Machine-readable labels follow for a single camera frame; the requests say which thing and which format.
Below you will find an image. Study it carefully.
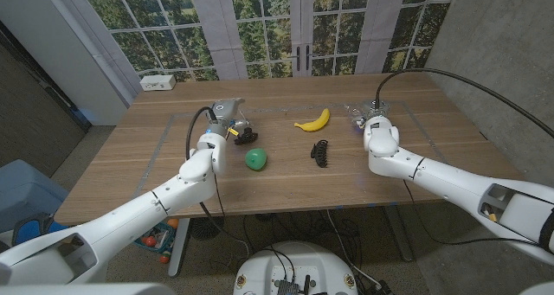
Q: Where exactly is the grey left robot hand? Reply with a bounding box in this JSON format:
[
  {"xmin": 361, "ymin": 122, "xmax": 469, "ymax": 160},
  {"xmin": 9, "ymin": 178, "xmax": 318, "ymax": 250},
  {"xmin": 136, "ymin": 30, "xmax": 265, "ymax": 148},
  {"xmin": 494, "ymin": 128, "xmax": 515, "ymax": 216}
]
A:
[{"xmin": 203, "ymin": 97, "xmax": 253, "ymax": 141}]

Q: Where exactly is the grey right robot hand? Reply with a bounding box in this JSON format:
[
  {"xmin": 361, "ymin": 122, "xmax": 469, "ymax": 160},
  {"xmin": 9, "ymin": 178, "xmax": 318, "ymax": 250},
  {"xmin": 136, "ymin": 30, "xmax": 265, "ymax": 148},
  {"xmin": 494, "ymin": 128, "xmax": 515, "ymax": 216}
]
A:
[{"xmin": 355, "ymin": 99, "xmax": 391, "ymax": 124}]

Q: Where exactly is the clear spray bottle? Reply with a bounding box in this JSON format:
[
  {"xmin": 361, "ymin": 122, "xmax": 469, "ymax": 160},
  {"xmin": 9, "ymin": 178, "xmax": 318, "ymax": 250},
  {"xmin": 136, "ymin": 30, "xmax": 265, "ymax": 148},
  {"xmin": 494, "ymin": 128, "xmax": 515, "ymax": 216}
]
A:
[{"xmin": 345, "ymin": 103, "xmax": 370, "ymax": 130}]

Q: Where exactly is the green ball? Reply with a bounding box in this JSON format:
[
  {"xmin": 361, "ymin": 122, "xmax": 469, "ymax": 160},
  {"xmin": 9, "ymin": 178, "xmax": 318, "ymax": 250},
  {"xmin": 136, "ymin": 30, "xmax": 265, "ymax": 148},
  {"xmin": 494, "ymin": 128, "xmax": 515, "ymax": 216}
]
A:
[{"xmin": 244, "ymin": 147, "xmax": 268, "ymax": 171}]

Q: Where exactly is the yellow toy banana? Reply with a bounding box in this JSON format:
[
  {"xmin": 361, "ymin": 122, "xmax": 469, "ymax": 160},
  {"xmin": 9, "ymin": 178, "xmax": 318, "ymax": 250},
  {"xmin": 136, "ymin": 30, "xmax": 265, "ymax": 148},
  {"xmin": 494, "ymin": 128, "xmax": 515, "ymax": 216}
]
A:
[{"xmin": 293, "ymin": 108, "xmax": 331, "ymax": 133}]

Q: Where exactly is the black hair claw clip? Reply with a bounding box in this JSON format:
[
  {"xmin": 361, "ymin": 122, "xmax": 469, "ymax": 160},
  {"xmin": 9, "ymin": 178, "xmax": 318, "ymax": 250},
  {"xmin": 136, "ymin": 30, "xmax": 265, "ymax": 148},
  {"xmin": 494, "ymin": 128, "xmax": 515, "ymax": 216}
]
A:
[{"xmin": 310, "ymin": 139, "xmax": 330, "ymax": 169}]

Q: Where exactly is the white power strip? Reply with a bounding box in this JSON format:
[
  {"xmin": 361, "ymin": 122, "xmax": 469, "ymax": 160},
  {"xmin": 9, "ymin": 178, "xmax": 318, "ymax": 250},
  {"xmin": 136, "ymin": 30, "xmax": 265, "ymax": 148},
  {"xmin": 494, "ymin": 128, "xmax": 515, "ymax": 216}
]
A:
[{"xmin": 139, "ymin": 74, "xmax": 177, "ymax": 92}]

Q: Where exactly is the printed window backdrop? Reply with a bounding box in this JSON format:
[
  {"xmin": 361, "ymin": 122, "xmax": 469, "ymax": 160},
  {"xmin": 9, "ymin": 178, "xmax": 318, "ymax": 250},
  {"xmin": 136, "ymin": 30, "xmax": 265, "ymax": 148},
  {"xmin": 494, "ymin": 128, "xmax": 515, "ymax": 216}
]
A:
[{"xmin": 38, "ymin": 0, "xmax": 460, "ymax": 82}]

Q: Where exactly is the black round fan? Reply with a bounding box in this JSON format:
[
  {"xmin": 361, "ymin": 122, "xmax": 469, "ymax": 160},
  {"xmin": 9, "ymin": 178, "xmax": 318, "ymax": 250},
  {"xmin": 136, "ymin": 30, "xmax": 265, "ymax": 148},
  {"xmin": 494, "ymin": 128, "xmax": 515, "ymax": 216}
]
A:
[{"xmin": 190, "ymin": 216, "xmax": 225, "ymax": 242}]

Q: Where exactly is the grey table leg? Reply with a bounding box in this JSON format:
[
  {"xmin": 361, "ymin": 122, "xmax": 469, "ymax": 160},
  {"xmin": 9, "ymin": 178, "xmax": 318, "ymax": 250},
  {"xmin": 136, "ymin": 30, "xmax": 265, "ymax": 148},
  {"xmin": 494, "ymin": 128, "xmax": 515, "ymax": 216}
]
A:
[{"xmin": 384, "ymin": 203, "xmax": 416, "ymax": 262}]

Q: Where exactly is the white table leg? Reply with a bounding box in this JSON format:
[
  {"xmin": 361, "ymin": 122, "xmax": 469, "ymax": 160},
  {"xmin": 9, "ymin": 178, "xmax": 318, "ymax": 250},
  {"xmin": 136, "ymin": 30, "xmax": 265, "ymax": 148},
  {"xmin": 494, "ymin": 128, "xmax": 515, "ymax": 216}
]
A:
[{"xmin": 167, "ymin": 216, "xmax": 191, "ymax": 279}]

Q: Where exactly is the teal basket of toys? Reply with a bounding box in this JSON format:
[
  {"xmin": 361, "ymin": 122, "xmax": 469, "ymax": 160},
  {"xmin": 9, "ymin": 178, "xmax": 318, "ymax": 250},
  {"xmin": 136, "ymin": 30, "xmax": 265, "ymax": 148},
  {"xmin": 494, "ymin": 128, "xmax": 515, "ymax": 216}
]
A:
[{"xmin": 133, "ymin": 218, "xmax": 179, "ymax": 265}]

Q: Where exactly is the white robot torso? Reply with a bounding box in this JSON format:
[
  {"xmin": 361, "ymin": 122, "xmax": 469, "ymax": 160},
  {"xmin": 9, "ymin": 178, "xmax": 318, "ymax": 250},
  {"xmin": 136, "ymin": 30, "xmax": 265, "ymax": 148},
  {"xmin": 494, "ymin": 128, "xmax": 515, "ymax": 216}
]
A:
[{"xmin": 232, "ymin": 240, "xmax": 359, "ymax": 295}]

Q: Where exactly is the blue plastic bin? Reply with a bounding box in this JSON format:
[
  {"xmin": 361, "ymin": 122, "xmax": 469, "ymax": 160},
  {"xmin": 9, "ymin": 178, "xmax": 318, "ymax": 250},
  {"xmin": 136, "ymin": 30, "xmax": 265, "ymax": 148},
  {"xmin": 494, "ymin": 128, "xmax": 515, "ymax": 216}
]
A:
[{"xmin": 0, "ymin": 158, "xmax": 70, "ymax": 235}]

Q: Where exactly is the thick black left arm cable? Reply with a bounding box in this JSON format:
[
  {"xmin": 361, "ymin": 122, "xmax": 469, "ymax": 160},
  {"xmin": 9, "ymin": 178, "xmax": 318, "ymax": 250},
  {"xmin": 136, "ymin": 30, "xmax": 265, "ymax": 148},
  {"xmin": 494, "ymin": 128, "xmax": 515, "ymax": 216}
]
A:
[{"xmin": 184, "ymin": 106, "xmax": 253, "ymax": 261}]

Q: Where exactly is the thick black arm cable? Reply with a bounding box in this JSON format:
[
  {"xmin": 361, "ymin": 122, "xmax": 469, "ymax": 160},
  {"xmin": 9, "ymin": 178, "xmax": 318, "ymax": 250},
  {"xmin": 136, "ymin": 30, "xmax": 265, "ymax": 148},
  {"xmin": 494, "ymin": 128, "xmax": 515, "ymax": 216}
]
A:
[
  {"xmin": 374, "ymin": 67, "xmax": 554, "ymax": 140},
  {"xmin": 184, "ymin": 106, "xmax": 253, "ymax": 261}
]

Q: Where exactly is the thin black left wrist wire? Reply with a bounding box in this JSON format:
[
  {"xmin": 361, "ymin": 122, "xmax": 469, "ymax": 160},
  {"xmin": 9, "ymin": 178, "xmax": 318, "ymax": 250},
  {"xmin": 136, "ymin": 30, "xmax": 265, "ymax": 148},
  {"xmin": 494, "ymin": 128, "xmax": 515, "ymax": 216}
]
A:
[{"xmin": 214, "ymin": 173, "xmax": 226, "ymax": 221}]

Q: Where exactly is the thin black wrist wire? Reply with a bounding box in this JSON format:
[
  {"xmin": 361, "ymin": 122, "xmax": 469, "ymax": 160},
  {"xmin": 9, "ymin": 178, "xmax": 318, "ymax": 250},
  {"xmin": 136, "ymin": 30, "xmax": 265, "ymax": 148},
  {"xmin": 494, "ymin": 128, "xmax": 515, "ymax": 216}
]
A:
[
  {"xmin": 214, "ymin": 173, "xmax": 226, "ymax": 221},
  {"xmin": 402, "ymin": 180, "xmax": 542, "ymax": 247}
]

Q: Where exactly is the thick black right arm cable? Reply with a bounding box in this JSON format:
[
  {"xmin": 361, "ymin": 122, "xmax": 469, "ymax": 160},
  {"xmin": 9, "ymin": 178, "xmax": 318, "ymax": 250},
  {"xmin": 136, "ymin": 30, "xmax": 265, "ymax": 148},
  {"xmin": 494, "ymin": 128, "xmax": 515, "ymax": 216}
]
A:
[{"xmin": 374, "ymin": 67, "xmax": 554, "ymax": 140}]

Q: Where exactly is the thin black right wrist wire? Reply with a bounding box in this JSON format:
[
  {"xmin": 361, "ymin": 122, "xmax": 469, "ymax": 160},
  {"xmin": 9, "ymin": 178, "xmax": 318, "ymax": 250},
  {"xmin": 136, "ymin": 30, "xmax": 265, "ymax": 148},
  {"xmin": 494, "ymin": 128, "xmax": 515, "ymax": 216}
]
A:
[{"xmin": 402, "ymin": 180, "xmax": 542, "ymax": 247}]

